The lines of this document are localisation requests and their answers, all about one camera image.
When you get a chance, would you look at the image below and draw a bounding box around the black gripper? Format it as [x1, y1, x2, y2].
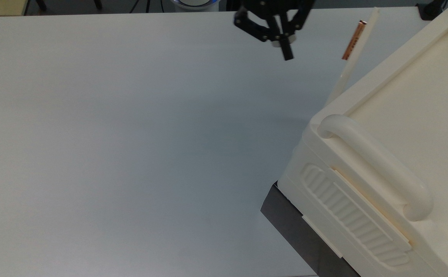
[234, 0, 317, 61]

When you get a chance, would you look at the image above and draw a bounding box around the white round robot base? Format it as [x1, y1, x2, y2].
[168, 0, 221, 12]

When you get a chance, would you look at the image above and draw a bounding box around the cream plastic storage cabinet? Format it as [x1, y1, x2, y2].
[277, 1, 448, 277]

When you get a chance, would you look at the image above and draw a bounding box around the white plastic strip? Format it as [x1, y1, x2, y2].
[323, 7, 381, 107]

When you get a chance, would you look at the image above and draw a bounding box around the black clamp stand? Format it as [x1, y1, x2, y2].
[416, 0, 448, 21]

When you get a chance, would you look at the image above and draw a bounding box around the yellowish wooden desk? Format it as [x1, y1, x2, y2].
[0, 0, 30, 17]

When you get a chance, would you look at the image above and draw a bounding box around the cream cabinet carry handle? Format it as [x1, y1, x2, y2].
[316, 114, 435, 222]

